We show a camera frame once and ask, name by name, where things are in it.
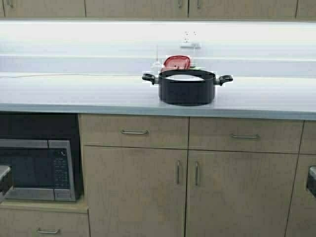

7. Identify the black two-handled cooking pot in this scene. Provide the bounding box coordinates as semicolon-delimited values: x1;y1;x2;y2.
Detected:
142;69;233;106

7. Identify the wooden cabinet door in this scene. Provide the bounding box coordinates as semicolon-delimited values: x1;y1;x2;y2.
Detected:
189;0;297;20
85;0;188;20

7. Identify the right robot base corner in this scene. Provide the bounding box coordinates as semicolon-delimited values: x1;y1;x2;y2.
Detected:
307;166;316;197

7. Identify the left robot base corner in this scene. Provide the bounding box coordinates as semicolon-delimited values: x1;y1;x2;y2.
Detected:
0;165;13;202

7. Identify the left lower cabinet door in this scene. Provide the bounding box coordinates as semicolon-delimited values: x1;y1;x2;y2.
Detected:
83;146;187;237

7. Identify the right lower cabinet door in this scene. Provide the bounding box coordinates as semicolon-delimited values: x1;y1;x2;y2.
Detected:
186;151;298;237

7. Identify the far-right lower cabinet door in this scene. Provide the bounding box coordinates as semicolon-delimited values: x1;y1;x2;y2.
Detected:
285;121;316;237

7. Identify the upside-down clear wine glass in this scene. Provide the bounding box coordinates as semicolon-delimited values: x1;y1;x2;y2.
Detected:
151;45;162;75

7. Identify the red plastic container lid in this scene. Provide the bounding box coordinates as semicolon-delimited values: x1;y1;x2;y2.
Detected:
161;55;191;72

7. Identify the left wooden drawer front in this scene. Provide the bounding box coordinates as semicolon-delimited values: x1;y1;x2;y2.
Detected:
79;114;189;149

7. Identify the wooden drawer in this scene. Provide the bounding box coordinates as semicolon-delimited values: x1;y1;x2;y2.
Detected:
79;114;189;149
189;118;303;154

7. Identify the green and blue box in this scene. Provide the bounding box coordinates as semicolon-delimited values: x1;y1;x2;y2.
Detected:
189;66;204;70

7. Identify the right wooden drawer front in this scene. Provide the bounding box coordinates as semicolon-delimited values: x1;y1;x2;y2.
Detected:
189;118;303;154

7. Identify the stainless steel microwave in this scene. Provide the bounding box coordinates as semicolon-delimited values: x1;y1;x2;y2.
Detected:
0;139;83;201

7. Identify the drawer below microwave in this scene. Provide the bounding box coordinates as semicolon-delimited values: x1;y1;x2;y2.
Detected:
0;209;90;237

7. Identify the left drawer metal handle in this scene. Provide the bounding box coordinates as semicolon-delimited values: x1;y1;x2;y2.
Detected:
121;129;149;135

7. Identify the drawer metal handle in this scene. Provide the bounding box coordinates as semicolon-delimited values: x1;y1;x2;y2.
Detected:
231;134;260;139
121;129;149;135

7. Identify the left door metal handle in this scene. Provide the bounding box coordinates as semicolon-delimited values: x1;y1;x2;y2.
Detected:
176;160;180;184

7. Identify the door metal handle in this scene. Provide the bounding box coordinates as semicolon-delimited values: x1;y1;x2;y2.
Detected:
176;160;180;184
195;161;199;186

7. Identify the right door metal handle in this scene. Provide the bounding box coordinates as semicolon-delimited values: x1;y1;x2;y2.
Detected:
195;161;199;186

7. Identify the right drawer metal handle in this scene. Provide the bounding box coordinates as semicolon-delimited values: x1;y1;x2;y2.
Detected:
231;134;260;139

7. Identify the white wall outlet plate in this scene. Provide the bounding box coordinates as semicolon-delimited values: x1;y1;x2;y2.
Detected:
180;30;201;49

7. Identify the metal handle below microwave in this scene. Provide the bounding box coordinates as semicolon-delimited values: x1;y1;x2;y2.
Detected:
37;228;60;235

